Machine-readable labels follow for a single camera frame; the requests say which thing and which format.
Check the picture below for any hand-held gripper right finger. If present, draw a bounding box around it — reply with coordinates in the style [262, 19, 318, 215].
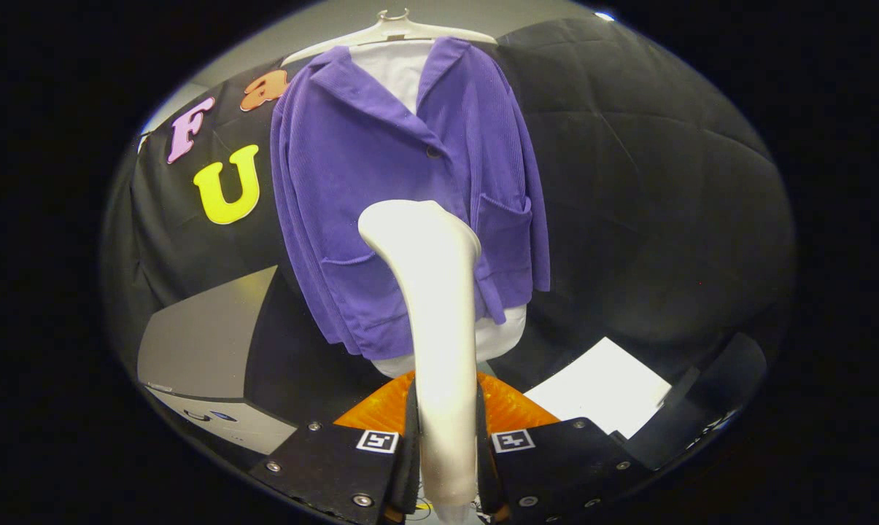
[476, 370, 655, 525]

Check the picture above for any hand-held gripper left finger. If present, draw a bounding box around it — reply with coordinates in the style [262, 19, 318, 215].
[249, 370, 419, 525]

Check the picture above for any white garment steamer head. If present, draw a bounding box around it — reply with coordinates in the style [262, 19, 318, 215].
[357, 199, 482, 524]

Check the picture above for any purple corduroy jacket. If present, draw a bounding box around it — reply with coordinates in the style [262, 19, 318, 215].
[270, 36, 551, 362]

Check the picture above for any cream plastic clothes hanger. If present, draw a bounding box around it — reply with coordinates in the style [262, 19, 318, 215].
[282, 9, 498, 66]

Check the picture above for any white floor sheet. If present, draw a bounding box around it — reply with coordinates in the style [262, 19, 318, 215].
[523, 337, 673, 440]

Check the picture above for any dark bulky object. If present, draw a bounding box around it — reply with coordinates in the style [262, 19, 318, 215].
[625, 333, 768, 471]

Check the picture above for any grey metal cabinet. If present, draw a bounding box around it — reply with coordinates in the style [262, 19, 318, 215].
[137, 266, 301, 456]

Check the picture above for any white undershirt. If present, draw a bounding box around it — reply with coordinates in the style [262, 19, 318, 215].
[350, 40, 527, 378]

